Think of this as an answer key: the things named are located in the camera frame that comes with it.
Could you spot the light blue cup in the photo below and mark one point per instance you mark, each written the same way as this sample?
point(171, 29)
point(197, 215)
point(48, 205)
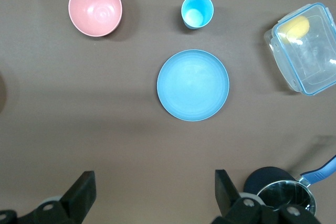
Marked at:
point(197, 11)

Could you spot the yellow lemon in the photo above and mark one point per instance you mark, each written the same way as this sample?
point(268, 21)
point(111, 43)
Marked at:
point(295, 28)

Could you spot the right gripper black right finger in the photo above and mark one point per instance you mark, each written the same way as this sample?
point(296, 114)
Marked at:
point(228, 197)

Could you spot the clear container with blue-rimmed lid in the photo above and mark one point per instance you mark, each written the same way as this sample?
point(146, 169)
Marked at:
point(312, 58)

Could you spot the deep pink bowl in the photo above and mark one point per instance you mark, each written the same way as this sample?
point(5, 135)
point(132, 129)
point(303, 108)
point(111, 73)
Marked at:
point(95, 7)

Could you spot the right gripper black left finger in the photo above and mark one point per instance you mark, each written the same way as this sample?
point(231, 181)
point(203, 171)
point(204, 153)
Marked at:
point(78, 197)

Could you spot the shallow blue bowl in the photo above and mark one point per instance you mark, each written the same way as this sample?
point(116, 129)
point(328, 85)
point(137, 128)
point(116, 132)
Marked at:
point(193, 85)

